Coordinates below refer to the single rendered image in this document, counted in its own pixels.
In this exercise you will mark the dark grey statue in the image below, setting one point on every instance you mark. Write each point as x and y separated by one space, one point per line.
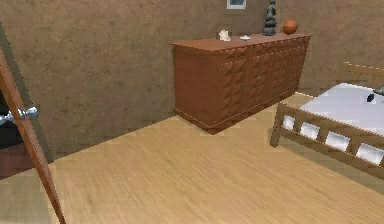
270 20

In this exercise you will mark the silver door knob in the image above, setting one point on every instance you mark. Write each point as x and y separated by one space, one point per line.
23 114

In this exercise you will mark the small cream box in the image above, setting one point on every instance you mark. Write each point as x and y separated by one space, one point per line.
224 35

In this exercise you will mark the small white dish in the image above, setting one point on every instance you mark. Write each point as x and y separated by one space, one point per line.
245 37

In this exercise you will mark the brown wooden room door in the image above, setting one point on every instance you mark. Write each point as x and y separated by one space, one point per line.
26 133

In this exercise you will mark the framed picture on wall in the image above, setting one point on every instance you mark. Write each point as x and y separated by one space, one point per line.
236 3

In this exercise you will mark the brown wooden dresser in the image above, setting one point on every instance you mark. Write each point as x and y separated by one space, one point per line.
233 83

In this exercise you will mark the small black object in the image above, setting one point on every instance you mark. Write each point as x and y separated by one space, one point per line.
370 97

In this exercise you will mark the dark grey object on bed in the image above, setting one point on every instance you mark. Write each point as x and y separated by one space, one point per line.
379 90

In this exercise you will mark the wooden bed with white mattress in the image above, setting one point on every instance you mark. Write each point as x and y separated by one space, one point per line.
346 110

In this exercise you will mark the orange basketball with black stripes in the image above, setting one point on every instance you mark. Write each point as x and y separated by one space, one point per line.
290 26

